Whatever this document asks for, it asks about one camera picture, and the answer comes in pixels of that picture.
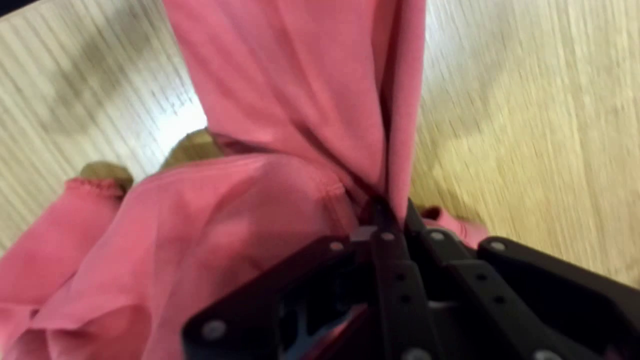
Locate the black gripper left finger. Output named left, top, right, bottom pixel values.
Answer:
left=181, top=221, right=444, bottom=360

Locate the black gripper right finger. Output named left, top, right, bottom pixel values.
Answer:
left=402, top=197, right=640, bottom=360

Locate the peach sweatshirt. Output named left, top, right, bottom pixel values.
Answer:
left=0, top=0, right=492, bottom=360

